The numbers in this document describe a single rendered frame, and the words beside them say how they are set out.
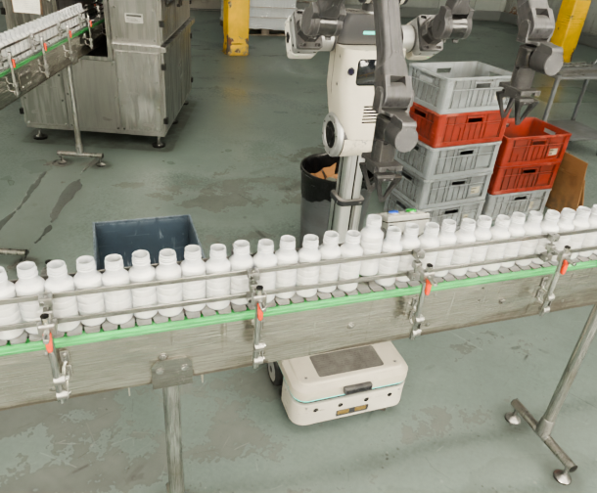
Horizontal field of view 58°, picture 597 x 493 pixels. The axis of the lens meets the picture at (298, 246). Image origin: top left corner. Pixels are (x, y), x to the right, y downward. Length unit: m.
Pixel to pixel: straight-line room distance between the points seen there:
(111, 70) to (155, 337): 3.80
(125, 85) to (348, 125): 3.25
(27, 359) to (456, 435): 1.79
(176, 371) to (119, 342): 0.17
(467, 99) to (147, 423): 2.62
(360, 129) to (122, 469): 1.54
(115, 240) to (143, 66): 3.10
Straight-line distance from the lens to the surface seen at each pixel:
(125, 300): 1.29
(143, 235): 1.89
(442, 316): 1.64
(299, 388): 2.22
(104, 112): 5.05
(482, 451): 2.53
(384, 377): 2.34
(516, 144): 4.19
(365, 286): 1.48
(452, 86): 3.52
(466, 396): 2.73
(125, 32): 4.83
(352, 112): 1.89
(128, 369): 1.38
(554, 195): 4.79
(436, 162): 3.66
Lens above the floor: 1.83
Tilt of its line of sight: 31 degrees down
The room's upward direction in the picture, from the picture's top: 5 degrees clockwise
